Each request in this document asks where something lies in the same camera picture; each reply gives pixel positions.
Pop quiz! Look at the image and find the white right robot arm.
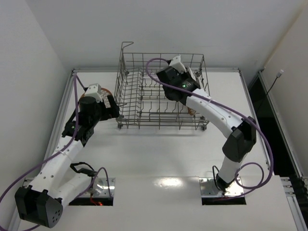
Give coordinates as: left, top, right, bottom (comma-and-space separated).
156, 66, 256, 192

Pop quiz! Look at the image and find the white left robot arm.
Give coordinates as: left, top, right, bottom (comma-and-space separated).
14, 94, 119, 228

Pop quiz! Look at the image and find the metal base mounting plate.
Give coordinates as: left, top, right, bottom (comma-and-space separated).
199, 177, 244, 199

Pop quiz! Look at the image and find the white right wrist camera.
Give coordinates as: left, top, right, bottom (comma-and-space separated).
168, 54, 188, 74

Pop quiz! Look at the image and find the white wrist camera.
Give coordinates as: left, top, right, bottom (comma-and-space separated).
168, 54, 188, 74
84, 83, 103, 102

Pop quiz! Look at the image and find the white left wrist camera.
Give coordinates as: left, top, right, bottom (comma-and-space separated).
84, 83, 103, 102

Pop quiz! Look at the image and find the grey wire dish rack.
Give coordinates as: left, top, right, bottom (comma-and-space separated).
114, 41, 209, 131

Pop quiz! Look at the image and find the black cable left base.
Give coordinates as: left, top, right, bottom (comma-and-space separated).
69, 162, 98, 176

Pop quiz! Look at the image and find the aluminium frame rail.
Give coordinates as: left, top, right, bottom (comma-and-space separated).
255, 70, 302, 179

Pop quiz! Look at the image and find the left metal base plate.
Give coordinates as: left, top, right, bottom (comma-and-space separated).
93, 178, 116, 197

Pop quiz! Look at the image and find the black cable at base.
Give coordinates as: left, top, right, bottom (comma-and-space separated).
211, 165, 227, 193

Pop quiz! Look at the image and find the grey USB cable on wall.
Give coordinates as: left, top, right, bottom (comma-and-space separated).
255, 69, 284, 114

